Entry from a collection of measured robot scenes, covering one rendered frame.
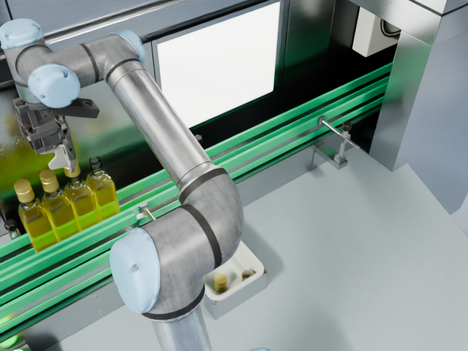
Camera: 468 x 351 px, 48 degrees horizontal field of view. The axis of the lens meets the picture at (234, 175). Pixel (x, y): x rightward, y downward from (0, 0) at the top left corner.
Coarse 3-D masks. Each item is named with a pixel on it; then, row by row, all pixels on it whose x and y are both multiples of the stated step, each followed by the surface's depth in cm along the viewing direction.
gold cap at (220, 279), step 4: (216, 276) 142; (220, 276) 142; (224, 276) 142; (216, 280) 141; (220, 280) 141; (224, 280) 141; (216, 284) 141; (220, 284) 141; (224, 284) 141; (216, 288) 143; (220, 288) 142; (224, 288) 143
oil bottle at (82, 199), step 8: (72, 192) 126; (80, 192) 126; (88, 192) 127; (72, 200) 126; (80, 200) 127; (88, 200) 129; (72, 208) 129; (80, 208) 128; (88, 208) 130; (96, 208) 132; (80, 216) 130; (88, 216) 132; (96, 216) 134; (80, 224) 132; (88, 224) 134
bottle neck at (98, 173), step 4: (96, 156) 127; (88, 160) 126; (92, 160) 127; (96, 160) 127; (100, 160) 126; (92, 164) 125; (96, 164) 125; (100, 164) 126; (92, 168) 126; (96, 168) 126; (100, 168) 127; (92, 172) 128; (96, 172) 127; (100, 172) 128; (96, 176) 128; (100, 176) 128
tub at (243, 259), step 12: (240, 252) 148; (228, 264) 150; (240, 264) 150; (252, 264) 144; (204, 276) 147; (228, 276) 147; (240, 276) 147; (252, 276) 139; (228, 288) 144; (240, 288) 137; (216, 300) 134
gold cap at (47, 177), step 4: (44, 172) 120; (48, 172) 120; (52, 172) 120; (40, 176) 119; (44, 176) 119; (48, 176) 119; (52, 176) 119; (44, 180) 119; (48, 180) 119; (52, 180) 120; (56, 180) 121; (44, 184) 120; (48, 184) 120; (52, 184) 120; (56, 184) 122; (44, 188) 121; (48, 188) 121; (52, 188) 121; (56, 188) 122
